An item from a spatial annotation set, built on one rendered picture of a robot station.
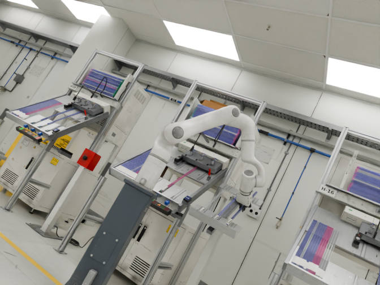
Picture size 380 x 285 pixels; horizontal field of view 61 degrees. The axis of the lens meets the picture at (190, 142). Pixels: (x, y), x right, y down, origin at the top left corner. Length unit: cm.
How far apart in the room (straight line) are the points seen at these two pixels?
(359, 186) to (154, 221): 157
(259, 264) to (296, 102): 216
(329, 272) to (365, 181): 80
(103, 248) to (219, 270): 251
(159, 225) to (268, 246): 178
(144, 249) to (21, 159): 172
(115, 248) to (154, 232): 88
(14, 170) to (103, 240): 208
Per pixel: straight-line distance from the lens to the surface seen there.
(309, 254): 221
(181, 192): 242
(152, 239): 267
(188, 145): 292
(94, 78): 385
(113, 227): 182
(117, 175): 258
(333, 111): 456
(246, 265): 411
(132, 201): 181
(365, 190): 265
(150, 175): 183
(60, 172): 340
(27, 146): 376
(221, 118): 197
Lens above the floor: 68
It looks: 12 degrees up
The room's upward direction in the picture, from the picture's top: 29 degrees clockwise
